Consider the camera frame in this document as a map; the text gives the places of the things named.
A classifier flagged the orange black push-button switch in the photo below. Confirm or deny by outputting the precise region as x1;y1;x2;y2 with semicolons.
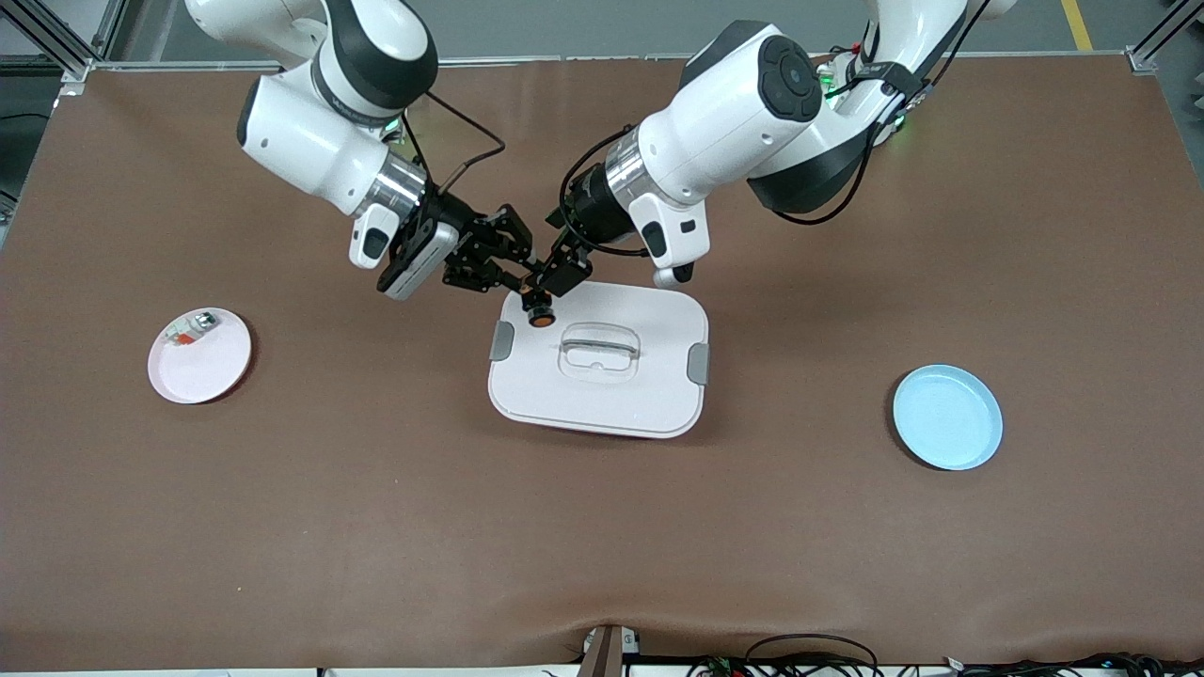
520;273;558;330

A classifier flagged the white lidded pink container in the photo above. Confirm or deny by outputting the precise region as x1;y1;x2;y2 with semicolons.
487;277;711;440

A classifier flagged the brown table mat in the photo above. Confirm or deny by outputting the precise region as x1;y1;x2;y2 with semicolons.
0;55;1204;673

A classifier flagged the pink round plate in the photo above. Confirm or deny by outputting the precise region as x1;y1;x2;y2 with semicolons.
148;307;253;405

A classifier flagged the light blue round plate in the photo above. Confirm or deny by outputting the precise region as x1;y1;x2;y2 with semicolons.
892;364;1004;471

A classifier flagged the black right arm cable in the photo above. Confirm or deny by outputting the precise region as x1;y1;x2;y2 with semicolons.
403;89;507;198

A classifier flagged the aluminium table rail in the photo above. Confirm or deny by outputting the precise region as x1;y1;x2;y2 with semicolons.
89;53;1130;72

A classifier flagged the white green orange switch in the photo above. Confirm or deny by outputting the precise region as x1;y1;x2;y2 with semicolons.
165;312;220;347

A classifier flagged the brown bracket with white tag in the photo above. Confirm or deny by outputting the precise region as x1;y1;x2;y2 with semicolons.
578;624;642;677

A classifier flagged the black looped cable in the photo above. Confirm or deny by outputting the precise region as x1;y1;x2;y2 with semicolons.
743;634;882;677

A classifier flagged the black cable bundle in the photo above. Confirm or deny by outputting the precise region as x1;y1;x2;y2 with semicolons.
941;652;1204;677

